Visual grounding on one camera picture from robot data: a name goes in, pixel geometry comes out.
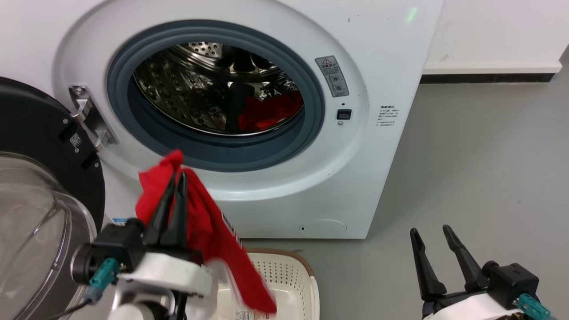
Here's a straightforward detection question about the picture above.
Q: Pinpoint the black glass washer door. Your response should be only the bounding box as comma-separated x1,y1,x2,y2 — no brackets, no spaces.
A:
0,77,106,320

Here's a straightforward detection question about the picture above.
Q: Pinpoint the grey rubber door gasket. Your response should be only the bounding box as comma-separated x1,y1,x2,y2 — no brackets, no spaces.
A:
106,20,326,173

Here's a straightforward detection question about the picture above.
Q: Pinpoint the thin black left cable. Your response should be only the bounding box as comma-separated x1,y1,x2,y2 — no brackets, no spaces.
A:
44,300,95,320

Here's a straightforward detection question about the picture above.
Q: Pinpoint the round filter cover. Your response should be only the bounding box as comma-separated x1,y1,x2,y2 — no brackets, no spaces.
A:
298,219,348,236

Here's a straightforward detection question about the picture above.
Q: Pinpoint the stainless steel washer drum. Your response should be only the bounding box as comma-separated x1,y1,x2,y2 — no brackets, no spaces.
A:
132,41,305,136

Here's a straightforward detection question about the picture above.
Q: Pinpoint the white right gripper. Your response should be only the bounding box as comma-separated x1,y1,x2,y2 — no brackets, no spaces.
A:
409,225,516,320

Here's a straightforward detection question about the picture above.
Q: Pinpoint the teal right cable connector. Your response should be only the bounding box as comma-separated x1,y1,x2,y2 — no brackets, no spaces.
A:
517,293,553,320

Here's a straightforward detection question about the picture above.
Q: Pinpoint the teal left cable connector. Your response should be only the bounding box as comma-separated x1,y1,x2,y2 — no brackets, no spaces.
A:
84,258,121,305

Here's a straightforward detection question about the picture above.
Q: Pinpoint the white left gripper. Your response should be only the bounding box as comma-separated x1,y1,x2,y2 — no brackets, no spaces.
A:
116,171,215,297

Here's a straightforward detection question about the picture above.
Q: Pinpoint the cream perforated laundry basket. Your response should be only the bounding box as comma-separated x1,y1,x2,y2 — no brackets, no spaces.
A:
186,248,320,320

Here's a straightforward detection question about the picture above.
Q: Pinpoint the white and black baseboard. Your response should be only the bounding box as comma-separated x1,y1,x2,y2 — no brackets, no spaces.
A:
420,61,563,84

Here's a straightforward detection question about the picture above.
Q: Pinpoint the grey warning sticker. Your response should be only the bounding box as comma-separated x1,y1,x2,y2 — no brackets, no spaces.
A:
315,56,350,98

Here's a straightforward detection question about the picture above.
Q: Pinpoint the white front-load washing machine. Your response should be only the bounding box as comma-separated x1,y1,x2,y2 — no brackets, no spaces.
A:
0,0,445,240

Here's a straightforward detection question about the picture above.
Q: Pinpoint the red cloth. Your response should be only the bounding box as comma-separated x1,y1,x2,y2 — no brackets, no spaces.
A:
238,90,305,133

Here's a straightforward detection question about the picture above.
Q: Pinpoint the metal door hinge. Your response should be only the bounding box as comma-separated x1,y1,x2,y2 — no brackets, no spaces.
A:
68,84,119,152

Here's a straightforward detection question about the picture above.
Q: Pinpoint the teal cable connector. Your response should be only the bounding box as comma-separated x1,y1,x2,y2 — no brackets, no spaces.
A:
517,293,553,320
84,258,121,305

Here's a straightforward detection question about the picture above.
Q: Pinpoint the red garment with white print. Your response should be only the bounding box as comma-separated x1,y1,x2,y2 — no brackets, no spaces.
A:
135,150,277,314

